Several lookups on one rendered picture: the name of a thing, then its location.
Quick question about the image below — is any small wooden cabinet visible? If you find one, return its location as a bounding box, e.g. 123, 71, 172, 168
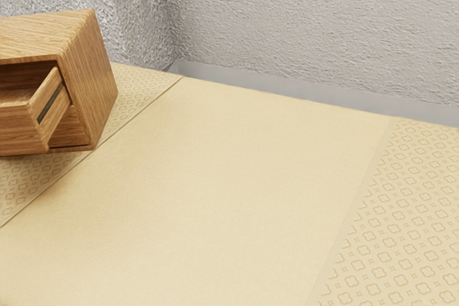
0, 9, 119, 157

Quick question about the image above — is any open wooden drawer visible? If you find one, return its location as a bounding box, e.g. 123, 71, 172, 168
0, 66, 72, 157

